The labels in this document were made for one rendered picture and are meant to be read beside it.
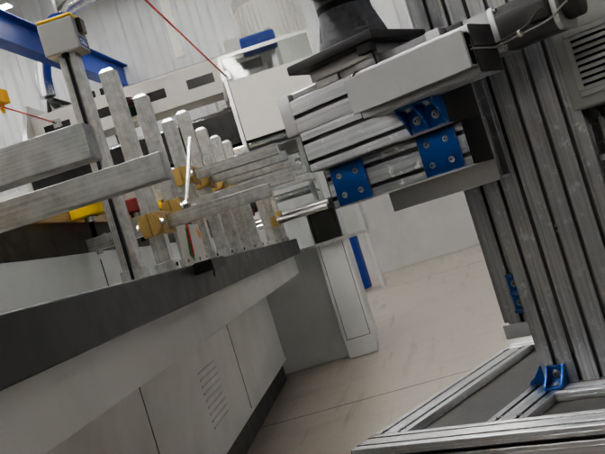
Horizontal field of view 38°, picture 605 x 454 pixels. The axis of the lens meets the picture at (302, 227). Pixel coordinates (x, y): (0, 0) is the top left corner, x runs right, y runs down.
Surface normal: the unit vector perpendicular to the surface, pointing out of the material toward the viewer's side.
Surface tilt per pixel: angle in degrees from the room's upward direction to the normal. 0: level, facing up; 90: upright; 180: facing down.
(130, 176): 90
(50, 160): 90
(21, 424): 90
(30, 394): 90
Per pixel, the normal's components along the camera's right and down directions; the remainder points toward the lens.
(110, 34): -0.14, 0.03
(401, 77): -0.60, 0.17
